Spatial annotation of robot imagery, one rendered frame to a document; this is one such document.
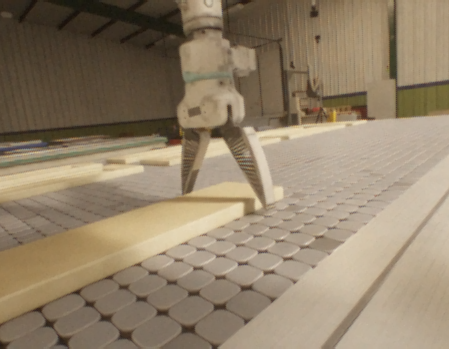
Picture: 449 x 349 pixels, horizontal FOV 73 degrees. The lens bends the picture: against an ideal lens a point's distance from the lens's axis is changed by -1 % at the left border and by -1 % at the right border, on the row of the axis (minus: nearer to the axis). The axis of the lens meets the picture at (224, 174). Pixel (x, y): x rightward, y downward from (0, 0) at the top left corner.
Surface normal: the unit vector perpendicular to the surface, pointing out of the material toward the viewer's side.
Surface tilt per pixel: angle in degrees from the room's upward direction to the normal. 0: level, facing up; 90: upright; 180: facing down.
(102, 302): 0
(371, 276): 0
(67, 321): 0
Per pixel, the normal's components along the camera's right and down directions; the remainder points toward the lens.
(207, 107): -0.69, 0.20
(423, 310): -0.11, -0.98
